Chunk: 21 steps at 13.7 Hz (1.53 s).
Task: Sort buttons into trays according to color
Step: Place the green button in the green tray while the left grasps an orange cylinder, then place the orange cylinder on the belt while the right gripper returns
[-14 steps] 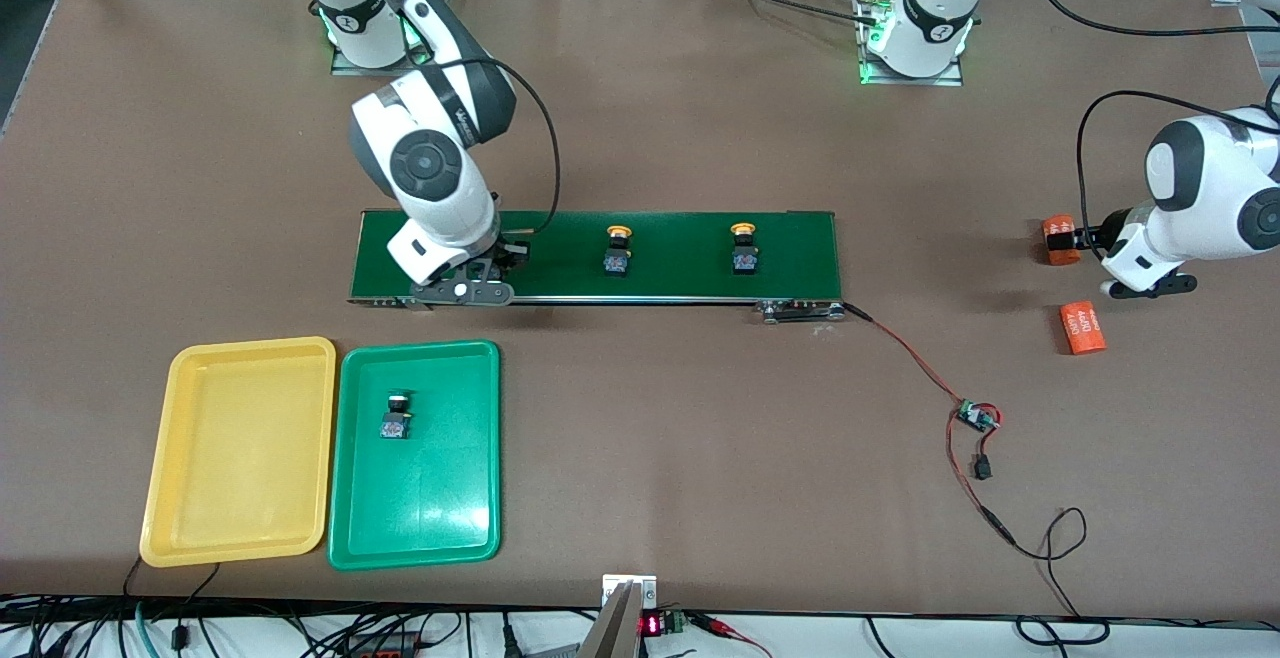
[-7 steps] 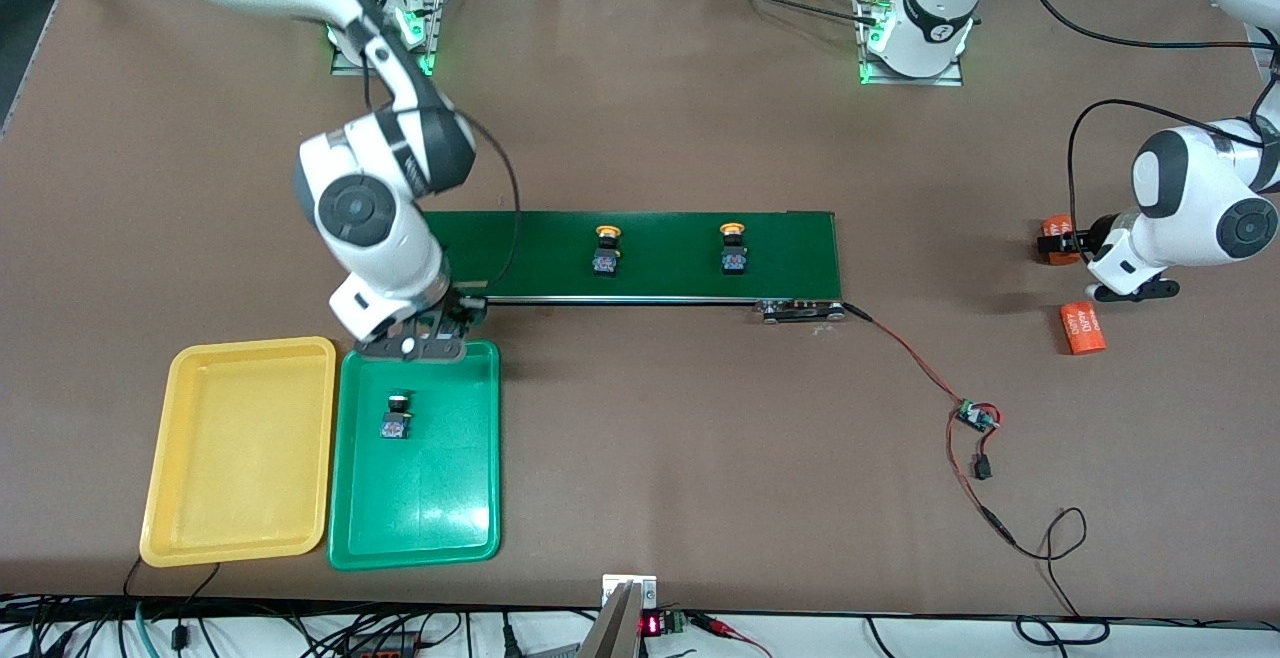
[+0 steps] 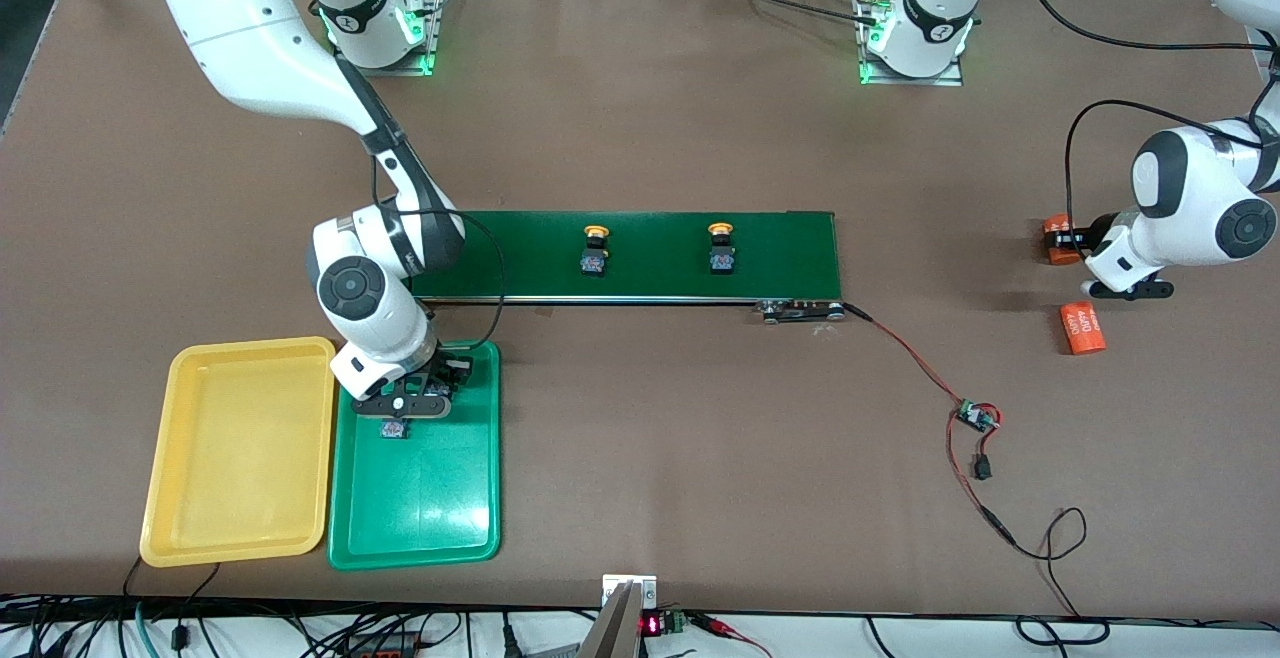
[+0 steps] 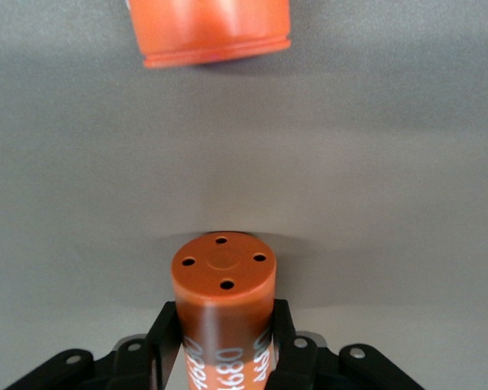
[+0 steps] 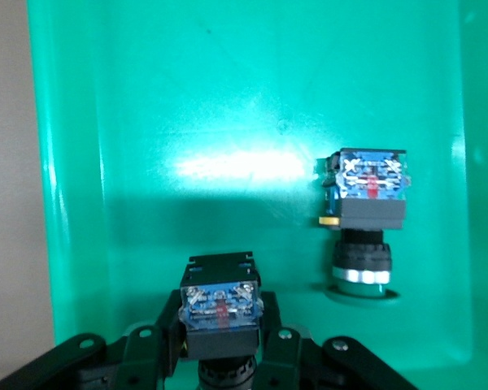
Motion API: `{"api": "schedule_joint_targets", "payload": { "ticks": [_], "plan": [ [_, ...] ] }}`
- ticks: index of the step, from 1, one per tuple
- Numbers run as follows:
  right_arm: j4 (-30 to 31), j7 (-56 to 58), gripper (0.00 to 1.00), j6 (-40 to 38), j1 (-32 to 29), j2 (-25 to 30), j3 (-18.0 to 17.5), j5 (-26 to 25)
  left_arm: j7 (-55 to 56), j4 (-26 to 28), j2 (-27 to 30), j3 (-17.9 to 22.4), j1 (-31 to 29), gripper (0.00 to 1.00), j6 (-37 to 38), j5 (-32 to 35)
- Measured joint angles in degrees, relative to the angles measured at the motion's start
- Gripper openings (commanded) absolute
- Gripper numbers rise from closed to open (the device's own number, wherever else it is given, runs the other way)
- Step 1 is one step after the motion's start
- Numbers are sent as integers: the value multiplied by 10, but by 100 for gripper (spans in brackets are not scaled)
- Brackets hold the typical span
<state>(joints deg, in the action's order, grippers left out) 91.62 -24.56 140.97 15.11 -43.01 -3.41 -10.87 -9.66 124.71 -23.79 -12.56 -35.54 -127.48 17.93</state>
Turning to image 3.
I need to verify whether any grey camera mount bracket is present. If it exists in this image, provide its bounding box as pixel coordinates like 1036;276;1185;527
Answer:
578;573;659;658

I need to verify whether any small green circuit board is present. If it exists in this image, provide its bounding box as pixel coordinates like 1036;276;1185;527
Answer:
954;398;1001;434

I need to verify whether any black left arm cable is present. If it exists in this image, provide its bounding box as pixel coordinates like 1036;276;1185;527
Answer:
1022;0;1280;234

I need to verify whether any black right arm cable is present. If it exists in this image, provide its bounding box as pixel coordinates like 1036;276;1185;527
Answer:
372;148;507;359

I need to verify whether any red black power wire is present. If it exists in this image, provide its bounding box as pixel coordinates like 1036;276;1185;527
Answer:
843;302;1111;645

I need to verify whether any green conveyor belt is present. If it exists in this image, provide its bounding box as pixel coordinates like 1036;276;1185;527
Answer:
347;208;847;325

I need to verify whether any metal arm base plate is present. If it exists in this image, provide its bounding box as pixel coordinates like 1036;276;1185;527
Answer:
857;0;967;88
330;0;447;77

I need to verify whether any yellow plastic tray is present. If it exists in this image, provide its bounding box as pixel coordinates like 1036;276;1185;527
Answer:
139;336;338;569

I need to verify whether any black red power strip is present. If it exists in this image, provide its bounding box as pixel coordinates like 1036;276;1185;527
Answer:
338;632;423;658

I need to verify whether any red clip lead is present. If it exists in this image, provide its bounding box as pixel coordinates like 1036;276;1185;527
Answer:
690;612;773;658

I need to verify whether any green plastic tray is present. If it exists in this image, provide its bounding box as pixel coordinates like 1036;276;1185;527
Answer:
327;339;502;572

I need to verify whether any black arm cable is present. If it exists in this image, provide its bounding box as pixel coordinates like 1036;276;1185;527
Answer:
1022;0;1280;234
372;148;507;359

